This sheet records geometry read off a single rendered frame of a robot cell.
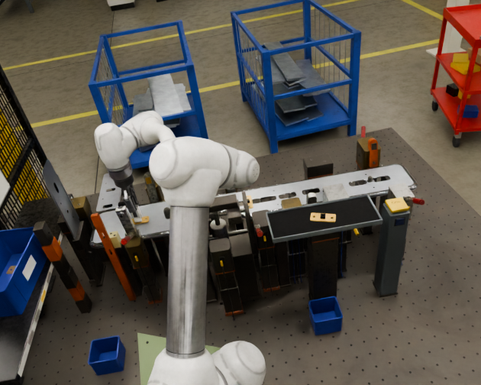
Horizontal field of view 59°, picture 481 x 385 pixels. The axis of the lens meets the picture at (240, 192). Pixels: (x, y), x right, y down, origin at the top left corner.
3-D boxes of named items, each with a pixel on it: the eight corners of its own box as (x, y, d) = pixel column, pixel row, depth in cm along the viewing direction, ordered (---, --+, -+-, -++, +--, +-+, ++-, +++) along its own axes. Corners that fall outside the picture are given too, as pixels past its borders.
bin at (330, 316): (335, 309, 169) (335, 295, 164) (343, 331, 161) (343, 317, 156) (308, 314, 169) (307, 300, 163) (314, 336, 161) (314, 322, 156)
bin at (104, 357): (126, 347, 168) (119, 334, 162) (124, 371, 160) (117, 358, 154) (98, 352, 167) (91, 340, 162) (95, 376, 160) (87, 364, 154)
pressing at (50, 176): (81, 221, 185) (49, 156, 163) (75, 240, 176) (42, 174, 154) (79, 221, 185) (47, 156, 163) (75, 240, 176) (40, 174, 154)
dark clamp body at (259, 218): (276, 273, 187) (269, 208, 163) (282, 295, 178) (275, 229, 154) (259, 276, 187) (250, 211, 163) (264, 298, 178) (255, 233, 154)
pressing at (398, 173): (398, 160, 192) (399, 157, 191) (421, 190, 174) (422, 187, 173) (96, 213, 189) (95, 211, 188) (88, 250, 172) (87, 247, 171)
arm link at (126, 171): (130, 153, 164) (134, 166, 168) (107, 157, 164) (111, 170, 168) (128, 167, 157) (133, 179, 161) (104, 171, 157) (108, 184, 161)
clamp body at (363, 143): (366, 192, 222) (371, 133, 199) (376, 209, 211) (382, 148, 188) (350, 195, 221) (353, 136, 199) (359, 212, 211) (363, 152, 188)
